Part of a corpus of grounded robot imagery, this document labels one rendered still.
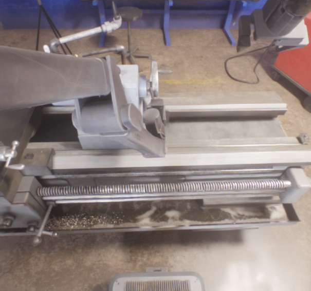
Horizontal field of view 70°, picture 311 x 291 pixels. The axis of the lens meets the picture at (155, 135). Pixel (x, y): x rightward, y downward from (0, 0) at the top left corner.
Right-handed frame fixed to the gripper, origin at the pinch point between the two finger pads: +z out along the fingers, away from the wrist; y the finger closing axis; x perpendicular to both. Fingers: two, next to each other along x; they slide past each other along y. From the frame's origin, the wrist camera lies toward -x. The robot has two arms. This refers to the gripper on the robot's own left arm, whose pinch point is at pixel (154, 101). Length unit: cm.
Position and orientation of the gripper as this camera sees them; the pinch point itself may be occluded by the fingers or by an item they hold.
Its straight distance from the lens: 93.4
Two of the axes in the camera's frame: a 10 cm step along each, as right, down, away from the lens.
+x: -0.2, 6.5, 7.6
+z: -0.4, -7.6, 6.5
